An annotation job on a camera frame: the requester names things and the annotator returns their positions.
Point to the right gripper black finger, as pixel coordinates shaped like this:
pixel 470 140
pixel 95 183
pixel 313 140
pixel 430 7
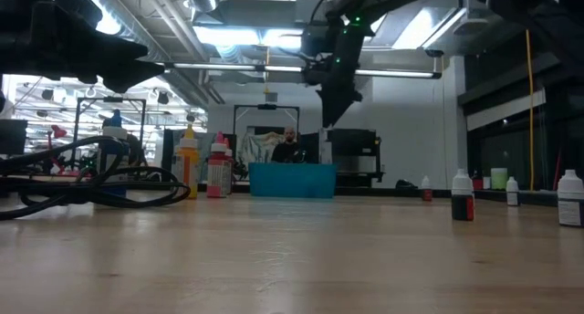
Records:
pixel 337 104

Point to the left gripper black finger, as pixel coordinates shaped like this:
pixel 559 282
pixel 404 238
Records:
pixel 125 76
pixel 68 49

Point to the large blue food coloring bottle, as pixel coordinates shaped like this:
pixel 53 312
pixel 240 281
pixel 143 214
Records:
pixel 115 132

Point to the blue plastic bin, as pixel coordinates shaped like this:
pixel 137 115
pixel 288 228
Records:
pixel 292 181

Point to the large yellow food coloring bottle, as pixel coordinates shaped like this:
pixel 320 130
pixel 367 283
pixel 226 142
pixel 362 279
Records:
pixel 188 168

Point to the small white-capped dropper bottle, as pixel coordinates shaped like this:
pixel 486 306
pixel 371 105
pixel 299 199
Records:
pixel 512 195
pixel 462 206
pixel 426 188
pixel 570 209

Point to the large red food coloring bottle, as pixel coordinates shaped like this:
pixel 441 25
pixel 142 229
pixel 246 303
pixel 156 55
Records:
pixel 229 168

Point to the large pink food coloring bottle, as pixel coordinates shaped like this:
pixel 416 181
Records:
pixel 216 172

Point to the black cabinet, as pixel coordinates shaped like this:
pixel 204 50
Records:
pixel 356 145

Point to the person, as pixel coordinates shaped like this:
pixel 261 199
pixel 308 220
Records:
pixel 286 152

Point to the red lamp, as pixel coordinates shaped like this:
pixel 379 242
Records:
pixel 57 132

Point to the long fluorescent light fixture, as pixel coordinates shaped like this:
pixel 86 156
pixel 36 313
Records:
pixel 214 66

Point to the grey cloth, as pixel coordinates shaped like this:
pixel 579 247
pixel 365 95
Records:
pixel 255 149

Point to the black monitor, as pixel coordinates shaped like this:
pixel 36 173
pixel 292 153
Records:
pixel 11 136

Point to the small black rounded object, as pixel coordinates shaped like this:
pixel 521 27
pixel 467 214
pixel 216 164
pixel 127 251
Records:
pixel 405 184

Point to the red container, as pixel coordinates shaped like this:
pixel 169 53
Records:
pixel 477 184

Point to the pale green cup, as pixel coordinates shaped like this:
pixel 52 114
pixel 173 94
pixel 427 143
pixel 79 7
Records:
pixel 498 178

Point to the black gantry frame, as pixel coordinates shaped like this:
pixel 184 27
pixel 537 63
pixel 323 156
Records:
pixel 111 99
pixel 267 107

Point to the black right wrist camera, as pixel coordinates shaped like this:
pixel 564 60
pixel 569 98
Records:
pixel 315 40

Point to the small grey wall sign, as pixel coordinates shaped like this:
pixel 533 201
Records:
pixel 271 97

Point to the black security camera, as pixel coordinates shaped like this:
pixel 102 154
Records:
pixel 433 53

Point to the black aluminium table frame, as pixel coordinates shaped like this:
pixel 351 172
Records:
pixel 388 192

